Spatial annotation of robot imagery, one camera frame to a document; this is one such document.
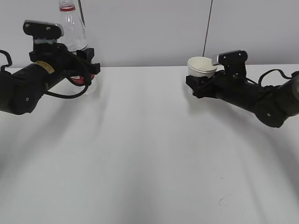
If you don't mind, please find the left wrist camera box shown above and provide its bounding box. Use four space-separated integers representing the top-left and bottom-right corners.
23 20 64 44

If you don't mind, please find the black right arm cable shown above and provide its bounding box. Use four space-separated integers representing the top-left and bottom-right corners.
246 69 295 91

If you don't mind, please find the clear plastic water bottle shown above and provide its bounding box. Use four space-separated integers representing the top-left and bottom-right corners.
58 0 97 95

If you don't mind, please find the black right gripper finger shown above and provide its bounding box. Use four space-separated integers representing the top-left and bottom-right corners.
185 75 215 96

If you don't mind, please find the white paper cup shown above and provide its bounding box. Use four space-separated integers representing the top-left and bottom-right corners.
187 56 218 78

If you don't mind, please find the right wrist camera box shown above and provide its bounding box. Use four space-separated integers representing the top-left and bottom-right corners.
212 50 248 78

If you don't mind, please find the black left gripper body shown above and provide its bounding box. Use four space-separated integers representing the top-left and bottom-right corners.
28 43 77 70

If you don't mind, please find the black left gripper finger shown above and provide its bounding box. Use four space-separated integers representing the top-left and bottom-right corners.
77 61 100 85
76 48 94 61

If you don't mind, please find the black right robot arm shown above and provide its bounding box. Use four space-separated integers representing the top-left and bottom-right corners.
186 70 299 128

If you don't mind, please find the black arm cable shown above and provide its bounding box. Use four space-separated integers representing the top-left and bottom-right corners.
246 69 295 91
0 50 93 99

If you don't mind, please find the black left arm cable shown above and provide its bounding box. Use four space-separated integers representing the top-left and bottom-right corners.
0 50 93 99

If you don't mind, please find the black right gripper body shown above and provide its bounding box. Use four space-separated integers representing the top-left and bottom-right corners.
195 71 246 98

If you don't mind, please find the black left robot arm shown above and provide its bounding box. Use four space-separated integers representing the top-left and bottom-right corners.
0 43 100 115

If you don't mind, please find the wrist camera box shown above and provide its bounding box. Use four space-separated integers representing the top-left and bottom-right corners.
212 50 248 78
23 20 64 44

